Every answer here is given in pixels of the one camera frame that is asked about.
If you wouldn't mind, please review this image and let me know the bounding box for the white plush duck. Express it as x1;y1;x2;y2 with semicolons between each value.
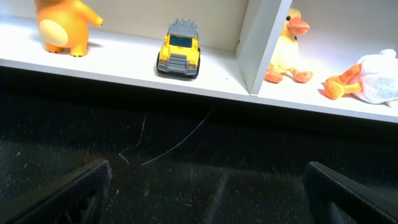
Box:
323;49;398;109

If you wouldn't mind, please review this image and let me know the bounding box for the yellow plush duck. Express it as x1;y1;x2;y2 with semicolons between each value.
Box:
264;7;314;85

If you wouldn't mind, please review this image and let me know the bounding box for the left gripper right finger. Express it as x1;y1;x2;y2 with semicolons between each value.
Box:
302;161;398;224

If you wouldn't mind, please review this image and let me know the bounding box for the yellow rubber duck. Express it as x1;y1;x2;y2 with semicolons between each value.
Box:
33;0;104;58

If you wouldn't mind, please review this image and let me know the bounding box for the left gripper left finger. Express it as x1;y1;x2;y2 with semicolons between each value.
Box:
0;158;113;224

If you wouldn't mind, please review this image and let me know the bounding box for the grey and yellow toy truck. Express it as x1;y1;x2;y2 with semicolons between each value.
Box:
155;17;201;80

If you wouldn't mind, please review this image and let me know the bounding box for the white shelf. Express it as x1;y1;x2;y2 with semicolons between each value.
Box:
0;0;398;124

